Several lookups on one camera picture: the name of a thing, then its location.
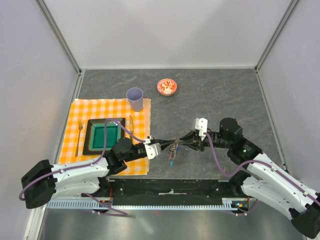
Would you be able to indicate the black handled knife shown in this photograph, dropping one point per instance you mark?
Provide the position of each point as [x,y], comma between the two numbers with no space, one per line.
[131,127]

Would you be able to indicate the black teal square plate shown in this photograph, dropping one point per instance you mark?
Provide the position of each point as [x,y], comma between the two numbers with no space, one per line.
[95,133]

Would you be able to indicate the lilac plastic cup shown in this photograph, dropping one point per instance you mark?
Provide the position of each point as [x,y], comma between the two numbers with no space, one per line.
[135,97]

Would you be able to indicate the silver fork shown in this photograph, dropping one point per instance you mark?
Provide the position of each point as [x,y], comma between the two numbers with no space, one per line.
[80,128]

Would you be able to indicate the red patterned ceramic bowl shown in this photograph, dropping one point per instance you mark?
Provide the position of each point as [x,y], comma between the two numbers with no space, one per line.
[167,87]

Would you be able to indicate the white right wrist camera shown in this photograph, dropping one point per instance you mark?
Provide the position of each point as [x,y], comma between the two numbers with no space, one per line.
[201,124]

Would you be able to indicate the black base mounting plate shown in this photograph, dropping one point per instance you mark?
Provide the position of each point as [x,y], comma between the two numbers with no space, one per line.
[127,187]

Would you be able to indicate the orange checkered cloth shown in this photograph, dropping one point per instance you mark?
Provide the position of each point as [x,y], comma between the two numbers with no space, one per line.
[86,109]

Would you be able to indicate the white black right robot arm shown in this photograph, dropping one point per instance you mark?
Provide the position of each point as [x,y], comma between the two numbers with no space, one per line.
[263,179]

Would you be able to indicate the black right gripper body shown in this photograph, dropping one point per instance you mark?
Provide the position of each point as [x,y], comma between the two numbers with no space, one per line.
[206,142]

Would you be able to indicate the metal chain keyring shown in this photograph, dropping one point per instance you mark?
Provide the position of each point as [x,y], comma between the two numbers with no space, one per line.
[172,150]

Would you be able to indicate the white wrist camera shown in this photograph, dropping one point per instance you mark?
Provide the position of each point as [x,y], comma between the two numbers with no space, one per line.
[152,147]
[201,124]

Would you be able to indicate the left aluminium frame post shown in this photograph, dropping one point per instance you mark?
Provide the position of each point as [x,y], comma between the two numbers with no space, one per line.
[58,34]

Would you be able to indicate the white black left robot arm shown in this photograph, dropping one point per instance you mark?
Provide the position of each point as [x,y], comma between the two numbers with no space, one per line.
[45,181]

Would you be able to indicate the grey cable duct rail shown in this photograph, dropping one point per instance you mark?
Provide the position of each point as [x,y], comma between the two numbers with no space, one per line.
[223,204]

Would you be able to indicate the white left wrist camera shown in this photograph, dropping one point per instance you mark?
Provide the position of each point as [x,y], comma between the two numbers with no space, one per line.
[152,147]

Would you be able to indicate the aluminium corner frame post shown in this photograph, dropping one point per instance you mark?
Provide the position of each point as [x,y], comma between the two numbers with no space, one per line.
[276,34]

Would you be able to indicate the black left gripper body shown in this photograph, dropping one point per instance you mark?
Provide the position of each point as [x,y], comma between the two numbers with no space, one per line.
[138,153]

